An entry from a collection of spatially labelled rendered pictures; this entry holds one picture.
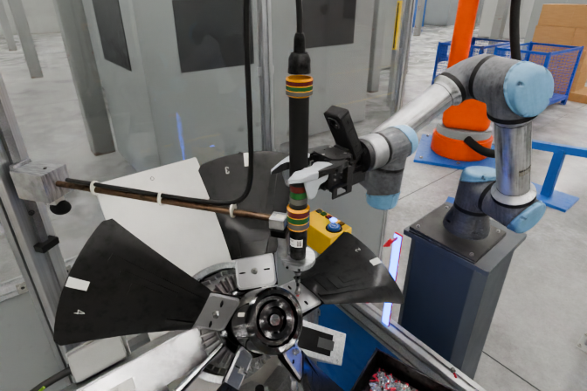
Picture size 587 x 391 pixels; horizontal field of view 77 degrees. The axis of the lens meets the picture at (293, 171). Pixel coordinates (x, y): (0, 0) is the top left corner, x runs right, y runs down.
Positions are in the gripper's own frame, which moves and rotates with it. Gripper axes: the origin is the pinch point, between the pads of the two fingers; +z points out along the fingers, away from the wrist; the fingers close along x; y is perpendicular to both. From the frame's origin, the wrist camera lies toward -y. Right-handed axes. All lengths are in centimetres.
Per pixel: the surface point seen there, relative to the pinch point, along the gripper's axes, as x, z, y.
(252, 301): -2.1, 9.3, 22.7
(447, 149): 151, -352, 132
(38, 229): 55, 36, 26
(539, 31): 241, -786, 32
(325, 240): 23, -34, 43
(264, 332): -5.9, 9.4, 27.3
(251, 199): 13.3, -1.0, 12.0
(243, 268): 8.0, 5.0, 24.0
